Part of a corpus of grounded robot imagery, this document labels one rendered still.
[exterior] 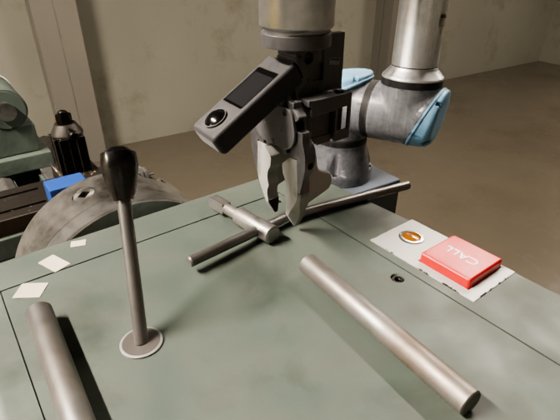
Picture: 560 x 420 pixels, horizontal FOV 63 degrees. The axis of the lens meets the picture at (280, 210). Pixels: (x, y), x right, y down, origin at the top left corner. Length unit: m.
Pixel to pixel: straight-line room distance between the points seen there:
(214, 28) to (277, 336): 4.16
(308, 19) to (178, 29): 3.91
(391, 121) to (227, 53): 3.74
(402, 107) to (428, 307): 0.51
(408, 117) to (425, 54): 0.11
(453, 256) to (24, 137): 1.56
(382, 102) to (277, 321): 0.58
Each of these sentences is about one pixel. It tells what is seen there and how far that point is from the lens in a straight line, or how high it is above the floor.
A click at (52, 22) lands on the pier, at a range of 3.83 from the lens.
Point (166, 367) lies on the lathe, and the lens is 0.40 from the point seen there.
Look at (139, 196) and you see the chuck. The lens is 0.69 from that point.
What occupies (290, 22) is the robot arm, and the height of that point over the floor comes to 1.49.
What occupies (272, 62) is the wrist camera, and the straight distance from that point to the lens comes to 0.49.
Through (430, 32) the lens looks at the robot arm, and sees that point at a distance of 0.89.
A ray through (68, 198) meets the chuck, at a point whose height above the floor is 1.23.
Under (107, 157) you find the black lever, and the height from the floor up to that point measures 1.40.
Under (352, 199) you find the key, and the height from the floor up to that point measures 1.27.
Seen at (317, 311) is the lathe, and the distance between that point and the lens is 0.44.
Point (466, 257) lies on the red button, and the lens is 0.52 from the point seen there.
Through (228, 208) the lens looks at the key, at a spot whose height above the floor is 1.27.
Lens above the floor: 1.55
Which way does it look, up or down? 30 degrees down
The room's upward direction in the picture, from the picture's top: straight up
